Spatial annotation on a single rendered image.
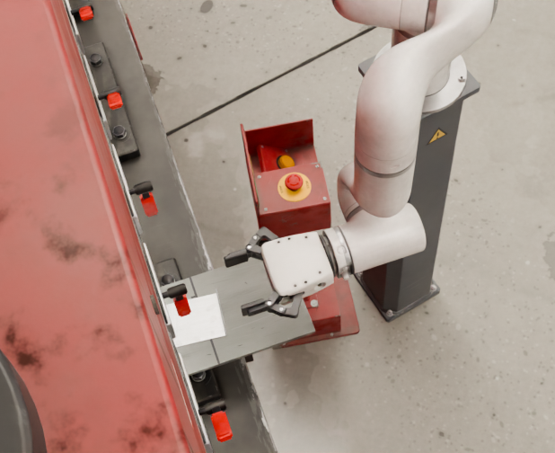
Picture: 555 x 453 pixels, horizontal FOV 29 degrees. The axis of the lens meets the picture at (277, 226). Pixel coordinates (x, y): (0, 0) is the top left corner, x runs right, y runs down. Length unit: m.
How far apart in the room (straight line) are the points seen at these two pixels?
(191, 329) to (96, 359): 1.42
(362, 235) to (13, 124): 1.19
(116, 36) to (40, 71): 1.86
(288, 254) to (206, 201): 1.47
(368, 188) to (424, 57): 0.23
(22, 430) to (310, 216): 1.86
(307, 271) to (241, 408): 0.38
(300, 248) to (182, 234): 0.47
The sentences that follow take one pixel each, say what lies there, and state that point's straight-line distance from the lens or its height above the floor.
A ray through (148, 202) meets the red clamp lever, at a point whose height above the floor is 1.20.
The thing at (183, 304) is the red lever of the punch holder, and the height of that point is 1.20.
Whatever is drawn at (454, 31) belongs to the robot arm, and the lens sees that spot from 1.44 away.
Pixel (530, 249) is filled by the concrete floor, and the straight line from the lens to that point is 3.12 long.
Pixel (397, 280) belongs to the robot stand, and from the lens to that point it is 2.79.
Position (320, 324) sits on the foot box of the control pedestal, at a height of 0.08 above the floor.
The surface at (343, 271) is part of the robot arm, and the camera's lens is 1.73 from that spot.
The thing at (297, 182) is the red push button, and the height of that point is 0.81.
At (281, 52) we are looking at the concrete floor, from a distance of 3.46.
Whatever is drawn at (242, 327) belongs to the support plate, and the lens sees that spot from 1.90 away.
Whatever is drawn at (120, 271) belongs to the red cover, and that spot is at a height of 2.30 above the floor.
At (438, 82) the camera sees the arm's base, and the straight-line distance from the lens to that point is 2.11.
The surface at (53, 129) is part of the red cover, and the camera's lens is 0.56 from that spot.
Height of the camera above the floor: 2.75
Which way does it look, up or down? 62 degrees down
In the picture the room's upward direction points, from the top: 7 degrees counter-clockwise
